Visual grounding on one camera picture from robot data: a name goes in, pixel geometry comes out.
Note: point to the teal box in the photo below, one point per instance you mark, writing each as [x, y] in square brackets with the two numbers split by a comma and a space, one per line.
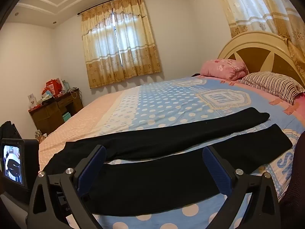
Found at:
[66, 117]

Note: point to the black pants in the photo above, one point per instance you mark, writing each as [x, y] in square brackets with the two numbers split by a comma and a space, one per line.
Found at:
[143, 183]

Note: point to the cream wooden headboard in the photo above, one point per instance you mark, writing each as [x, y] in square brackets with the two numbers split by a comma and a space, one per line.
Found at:
[252, 52]

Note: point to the pink floral pillow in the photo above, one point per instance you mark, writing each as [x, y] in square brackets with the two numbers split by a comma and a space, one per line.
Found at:
[221, 69]

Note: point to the pale blue gift bag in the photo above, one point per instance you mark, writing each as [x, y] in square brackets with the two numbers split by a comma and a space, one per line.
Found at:
[66, 85]

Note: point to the yellow floral window curtain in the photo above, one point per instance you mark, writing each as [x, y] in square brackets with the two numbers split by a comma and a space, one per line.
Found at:
[140, 59]

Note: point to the striped pillow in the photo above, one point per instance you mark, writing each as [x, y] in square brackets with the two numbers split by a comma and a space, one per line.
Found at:
[271, 85]

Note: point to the white card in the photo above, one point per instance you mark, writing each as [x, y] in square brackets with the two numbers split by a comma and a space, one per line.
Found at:
[31, 100]

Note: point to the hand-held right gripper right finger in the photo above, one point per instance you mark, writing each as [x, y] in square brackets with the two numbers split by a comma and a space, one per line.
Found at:
[216, 169]

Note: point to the dark curtain rod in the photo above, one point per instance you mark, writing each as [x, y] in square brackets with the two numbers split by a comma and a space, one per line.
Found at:
[95, 6]

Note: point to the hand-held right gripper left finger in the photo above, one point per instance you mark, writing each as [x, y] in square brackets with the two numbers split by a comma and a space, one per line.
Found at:
[91, 170]

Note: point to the patterned basket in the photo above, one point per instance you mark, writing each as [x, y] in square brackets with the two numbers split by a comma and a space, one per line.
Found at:
[40, 134]

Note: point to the yellow floral side curtain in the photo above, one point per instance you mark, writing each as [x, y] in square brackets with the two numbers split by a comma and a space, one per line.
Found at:
[252, 4]

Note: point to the black bag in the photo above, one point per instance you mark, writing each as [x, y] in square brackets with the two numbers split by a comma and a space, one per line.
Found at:
[8, 130]

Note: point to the brown wooden desk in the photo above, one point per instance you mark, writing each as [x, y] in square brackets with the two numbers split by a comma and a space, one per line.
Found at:
[47, 116]

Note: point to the dark cloth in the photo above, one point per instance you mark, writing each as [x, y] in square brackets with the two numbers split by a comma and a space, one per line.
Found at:
[295, 176]

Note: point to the blue pink polka-dot bedsheet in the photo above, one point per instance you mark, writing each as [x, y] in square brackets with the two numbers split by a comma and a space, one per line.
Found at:
[166, 100]

